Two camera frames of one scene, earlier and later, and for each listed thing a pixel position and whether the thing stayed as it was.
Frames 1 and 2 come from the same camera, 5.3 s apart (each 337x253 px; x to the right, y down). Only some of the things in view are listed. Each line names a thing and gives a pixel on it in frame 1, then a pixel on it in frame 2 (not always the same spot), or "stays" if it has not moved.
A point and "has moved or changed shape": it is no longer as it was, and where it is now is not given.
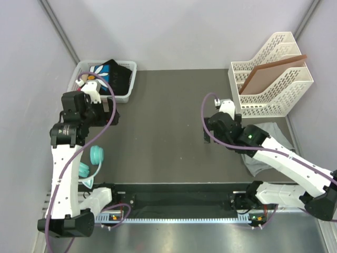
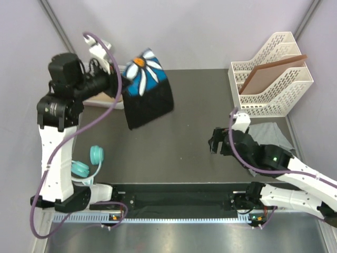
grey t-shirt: x=256 y=165 stays
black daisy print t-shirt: x=119 y=77 has moved or changed shape
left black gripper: x=105 y=116 to x=112 y=83
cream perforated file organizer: x=275 y=98 stays
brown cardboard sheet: x=263 y=75 stays
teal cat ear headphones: x=97 y=155 stays
